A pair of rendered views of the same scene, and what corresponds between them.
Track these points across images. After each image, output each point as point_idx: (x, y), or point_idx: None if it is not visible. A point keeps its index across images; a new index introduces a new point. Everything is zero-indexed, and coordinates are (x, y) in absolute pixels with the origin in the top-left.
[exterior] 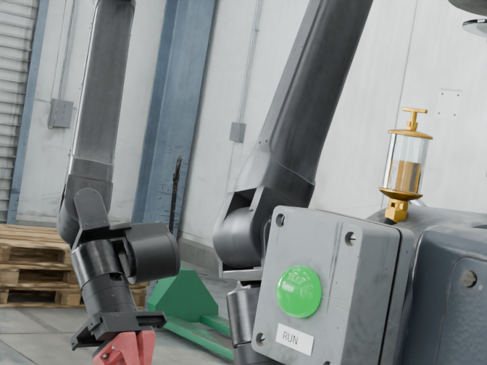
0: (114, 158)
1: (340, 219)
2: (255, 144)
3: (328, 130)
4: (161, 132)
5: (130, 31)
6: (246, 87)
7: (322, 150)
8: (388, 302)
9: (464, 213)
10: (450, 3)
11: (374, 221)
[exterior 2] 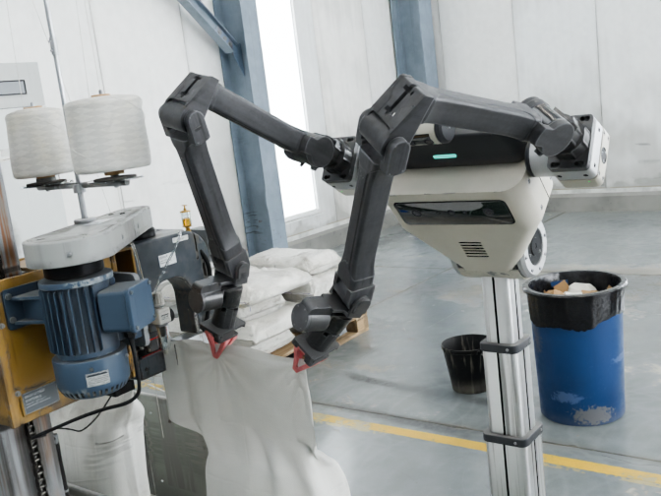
0: (344, 261)
1: (203, 226)
2: (234, 229)
3: (203, 223)
4: None
5: (358, 172)
6: None
7: (206, 231)
8: None
9: (167, 233)
10: (146, 165)
11: (195, 228)
